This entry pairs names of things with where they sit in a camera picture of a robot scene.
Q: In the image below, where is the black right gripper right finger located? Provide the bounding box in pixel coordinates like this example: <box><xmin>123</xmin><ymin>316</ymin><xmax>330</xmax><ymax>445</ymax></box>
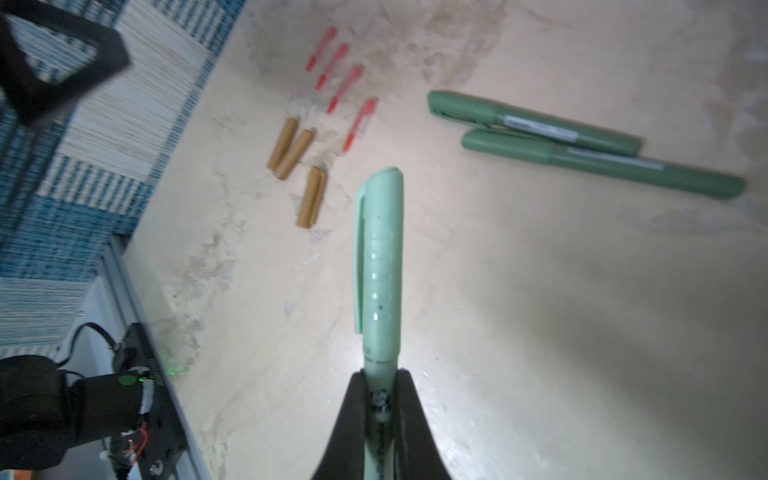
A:
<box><xmin>393</xmin><ymin>369</ymin><xmax>451</xmax><ymax>479</ymax></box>

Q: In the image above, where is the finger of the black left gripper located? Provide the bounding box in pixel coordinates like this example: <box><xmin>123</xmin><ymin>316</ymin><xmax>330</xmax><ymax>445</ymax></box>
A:
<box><xmin>1</xmin><ymin>1</ymin><xmax>131</xmax><ymax>126</ymax></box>

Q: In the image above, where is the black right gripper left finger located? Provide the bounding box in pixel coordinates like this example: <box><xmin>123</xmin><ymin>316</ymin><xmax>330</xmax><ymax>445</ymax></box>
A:
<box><xmin>312</xmin><ymin>370</ymin><xmax>367</xmax><ymax>480</ymax></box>

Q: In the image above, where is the light green marker short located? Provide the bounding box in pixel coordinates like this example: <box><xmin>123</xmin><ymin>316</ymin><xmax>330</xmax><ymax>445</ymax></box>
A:
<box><xmin>353</xmin><ymin>167</ymin><xmax>404</xmax><ymax>479</ymax></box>

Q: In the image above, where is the tan marker cap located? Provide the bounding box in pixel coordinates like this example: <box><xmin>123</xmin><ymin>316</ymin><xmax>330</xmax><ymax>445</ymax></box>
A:
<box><xmin>296</xmin><ymin>166</ymin><xmax>328</xmax><ymax>229</ymax></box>
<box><xmin>267</xmin><ymin>117</ymin><xmax>298</xmax><ymax>171</ymax></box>
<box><xmin>274</xmin><ymin>129</ymin><xmax>315</xmax><ymax>181</ymax></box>

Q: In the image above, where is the red pen cap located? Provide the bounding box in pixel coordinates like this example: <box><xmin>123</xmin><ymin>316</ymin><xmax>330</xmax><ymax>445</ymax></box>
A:
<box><xmin>342</xmin><ymin>97</ymin><xmax>378</xmax><ymax>153</ymax></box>
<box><xmin>315</xmin><ymin>43</ymin><xmax>349</xmax><ymax>91</ymax></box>
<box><xmin>326</xmin><ymin>64</ymin><xmax>364</xmax><ymax>114</ymax></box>
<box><xmin>305</xmin><ymin>26</ymin><xmax>337</xmax><ymax>72</ymax></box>

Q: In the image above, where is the dark green marker pen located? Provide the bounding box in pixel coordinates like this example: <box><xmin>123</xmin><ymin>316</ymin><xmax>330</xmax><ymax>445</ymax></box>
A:
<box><xmin>427</xmin><ymin>90</ymin><xmax>643</xmax><ymax>156</ymax></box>

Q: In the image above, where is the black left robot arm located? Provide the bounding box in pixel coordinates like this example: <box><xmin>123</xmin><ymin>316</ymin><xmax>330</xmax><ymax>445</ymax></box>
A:
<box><xmin>1</xmin><ymin>1</ymin><xmax>171</xmax><ymax>471</ymax></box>

